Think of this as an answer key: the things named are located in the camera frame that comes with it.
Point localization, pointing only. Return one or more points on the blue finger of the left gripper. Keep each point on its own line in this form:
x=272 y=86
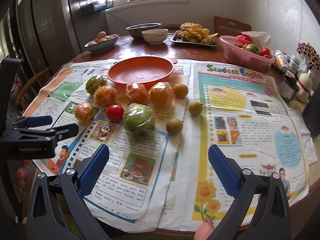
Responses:
x=55 y=134
x=30 y=122

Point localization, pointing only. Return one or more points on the large green citrus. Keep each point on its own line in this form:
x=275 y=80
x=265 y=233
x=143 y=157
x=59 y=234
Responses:
x=139 y=121

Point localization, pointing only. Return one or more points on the small brown longan fruit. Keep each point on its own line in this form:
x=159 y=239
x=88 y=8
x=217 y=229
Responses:
x=195 y=108
x=174 y=126
x=180 y=90

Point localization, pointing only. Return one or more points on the wooden chair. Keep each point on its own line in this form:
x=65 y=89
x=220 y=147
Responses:
x=229 y=27

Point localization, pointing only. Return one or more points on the left newspaper sheet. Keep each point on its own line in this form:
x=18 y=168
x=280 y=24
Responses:
x=131 y=190

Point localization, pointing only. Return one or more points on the Student English newspaper sheet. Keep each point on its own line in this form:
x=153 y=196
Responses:
x=244 y=115

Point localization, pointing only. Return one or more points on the stainless steel bowl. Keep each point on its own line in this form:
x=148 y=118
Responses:
x=135 y=31

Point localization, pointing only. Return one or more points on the small green citrus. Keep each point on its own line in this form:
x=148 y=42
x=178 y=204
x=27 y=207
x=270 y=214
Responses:
x=94 y=83

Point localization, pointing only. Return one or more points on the orange plastic plate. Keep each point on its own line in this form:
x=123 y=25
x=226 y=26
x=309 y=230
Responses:
x=145 y=70

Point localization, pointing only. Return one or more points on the white plastic bag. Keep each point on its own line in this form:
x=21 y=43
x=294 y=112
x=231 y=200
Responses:
x=261 y=39

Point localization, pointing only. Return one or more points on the bowl of eggs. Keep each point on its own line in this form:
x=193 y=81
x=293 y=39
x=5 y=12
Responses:
x=102 y=42

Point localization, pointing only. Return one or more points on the white ceramic bowl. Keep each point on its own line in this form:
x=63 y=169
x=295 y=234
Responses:
x=155 y=36

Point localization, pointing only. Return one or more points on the peeled orange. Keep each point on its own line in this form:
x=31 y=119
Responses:
x=162 y=95
x=105 y=96
x=136 y=93
x=83 y=112

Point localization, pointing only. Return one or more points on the tray of fried food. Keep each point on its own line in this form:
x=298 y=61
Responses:
x=194 y=33

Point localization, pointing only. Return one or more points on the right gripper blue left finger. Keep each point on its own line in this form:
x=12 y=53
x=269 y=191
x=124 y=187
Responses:
x=45 y=219

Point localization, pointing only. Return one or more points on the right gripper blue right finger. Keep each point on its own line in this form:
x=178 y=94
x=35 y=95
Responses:
x=271 y=219

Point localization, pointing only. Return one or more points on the red cherry tomato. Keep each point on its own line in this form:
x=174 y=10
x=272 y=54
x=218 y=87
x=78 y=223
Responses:
x=115 y=113

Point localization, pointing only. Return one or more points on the white medicine bottle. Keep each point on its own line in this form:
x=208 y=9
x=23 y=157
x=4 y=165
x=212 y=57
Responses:
x=281 y=60

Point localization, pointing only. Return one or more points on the right hand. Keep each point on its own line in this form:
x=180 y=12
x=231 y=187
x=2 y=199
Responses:
x=204 y=230

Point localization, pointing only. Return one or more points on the pink basin with tomatoes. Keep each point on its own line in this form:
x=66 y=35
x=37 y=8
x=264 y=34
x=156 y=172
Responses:
x=241 y=57

